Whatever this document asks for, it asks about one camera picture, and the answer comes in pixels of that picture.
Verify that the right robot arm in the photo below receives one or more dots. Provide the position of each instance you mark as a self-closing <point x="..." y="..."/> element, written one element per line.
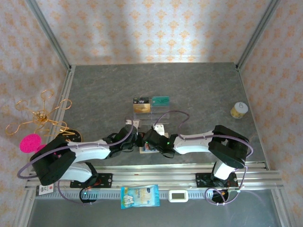
<point x="229" y="146"/>

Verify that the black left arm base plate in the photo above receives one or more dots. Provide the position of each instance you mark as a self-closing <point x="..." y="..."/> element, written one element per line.
<point x="106" y="180"/>

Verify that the blue snack bag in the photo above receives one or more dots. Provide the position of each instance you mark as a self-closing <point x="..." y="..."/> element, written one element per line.
<point x="139" y="196"/>

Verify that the white digital timer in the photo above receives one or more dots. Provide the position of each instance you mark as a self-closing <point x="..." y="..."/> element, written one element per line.
<point x="178" y="196"/>

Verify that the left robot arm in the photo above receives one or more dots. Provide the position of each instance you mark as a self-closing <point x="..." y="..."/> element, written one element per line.
<point x="54" y="163"/>

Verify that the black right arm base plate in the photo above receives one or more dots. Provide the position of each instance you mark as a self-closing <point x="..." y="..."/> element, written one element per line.
<point x="201" y="180"/>

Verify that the teal credit card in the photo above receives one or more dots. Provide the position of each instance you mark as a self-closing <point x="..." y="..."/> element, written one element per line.
<point x="161" y="101"/>

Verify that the white number tag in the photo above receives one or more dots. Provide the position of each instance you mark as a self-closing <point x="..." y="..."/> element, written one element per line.
<point x="46" y="190"/>

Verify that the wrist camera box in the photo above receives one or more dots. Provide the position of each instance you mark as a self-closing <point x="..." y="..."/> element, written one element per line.
<point x="159" y="129"/>
<point x="135" y="123"/>

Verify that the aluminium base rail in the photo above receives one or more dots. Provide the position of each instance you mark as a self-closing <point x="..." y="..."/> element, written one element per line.
<point x="154" y="175"/>

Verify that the clear acrylic card stand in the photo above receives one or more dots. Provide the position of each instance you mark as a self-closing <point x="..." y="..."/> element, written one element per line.
<point x="151" y="118"/>

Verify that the black credit card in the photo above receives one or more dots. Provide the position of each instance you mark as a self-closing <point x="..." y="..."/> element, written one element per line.
<point x="142" y="100"/>

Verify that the beige card holder wallet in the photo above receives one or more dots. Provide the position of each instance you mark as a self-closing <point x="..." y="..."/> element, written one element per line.
<point x="148" y="151"/>

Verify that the yellow white candle jar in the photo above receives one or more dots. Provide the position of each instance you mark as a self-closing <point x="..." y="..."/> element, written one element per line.
<point x="239" y="110"/>

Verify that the black round gold clock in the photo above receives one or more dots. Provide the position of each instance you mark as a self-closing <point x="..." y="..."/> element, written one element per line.
<point x="74" y="136"/>

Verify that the aluminium frame post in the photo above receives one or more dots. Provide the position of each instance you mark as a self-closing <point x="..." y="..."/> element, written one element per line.
<point x="259" y="30"/>
<point x="48" y="30"/>

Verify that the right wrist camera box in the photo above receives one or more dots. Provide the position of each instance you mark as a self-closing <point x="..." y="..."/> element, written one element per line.
<point x="159" y="129"/>

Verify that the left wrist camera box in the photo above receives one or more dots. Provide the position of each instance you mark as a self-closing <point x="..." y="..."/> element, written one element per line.
<point x="135" y="123"/>

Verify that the aluminium side rail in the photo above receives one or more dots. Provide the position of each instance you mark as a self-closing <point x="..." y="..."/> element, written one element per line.
<point x="66" y="82"/>

